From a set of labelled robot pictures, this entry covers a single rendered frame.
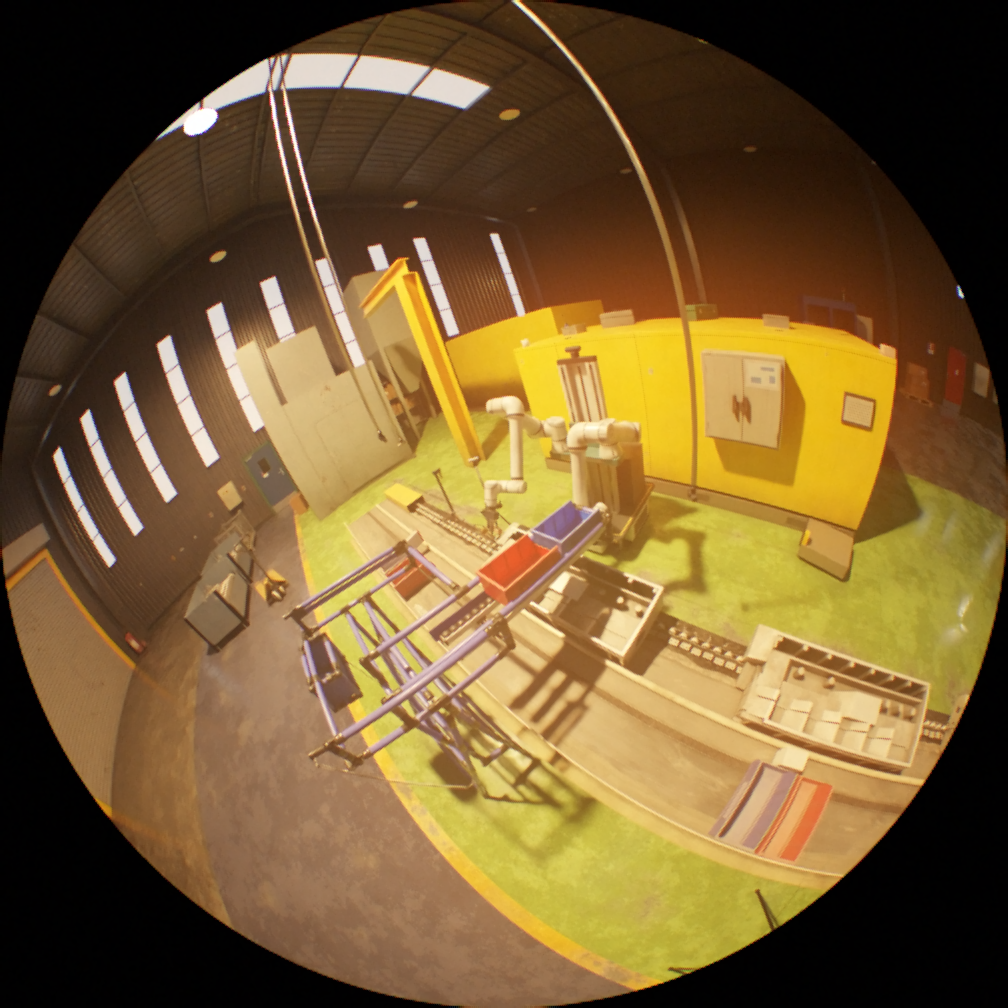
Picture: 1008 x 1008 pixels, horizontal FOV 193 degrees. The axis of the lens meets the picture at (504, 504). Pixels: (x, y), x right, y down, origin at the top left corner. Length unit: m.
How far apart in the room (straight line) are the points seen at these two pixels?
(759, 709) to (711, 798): 0.39
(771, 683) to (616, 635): 0.73
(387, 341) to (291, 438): 3.82
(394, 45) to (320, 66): 1.44
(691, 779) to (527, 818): 1.12
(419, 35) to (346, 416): 9.08
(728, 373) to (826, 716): 2.32
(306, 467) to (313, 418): 1.05
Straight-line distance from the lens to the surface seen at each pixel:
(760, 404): 2.72
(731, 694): 1.51
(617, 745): 1.38
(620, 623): 1.39
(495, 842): 2.25
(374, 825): 2.69
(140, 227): 10.41
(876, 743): 1.65
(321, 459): 6.90
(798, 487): 3.28
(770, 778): 1.52
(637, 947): 2.46
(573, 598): 1.45
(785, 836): 1.60
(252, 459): 10.42
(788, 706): 1.40
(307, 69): 8.92
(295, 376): 8.11
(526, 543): 1.25
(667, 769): 1.39
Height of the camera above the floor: 2.12
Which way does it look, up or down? 31 degrees down
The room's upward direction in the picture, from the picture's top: 20 degrees counter-clockwise
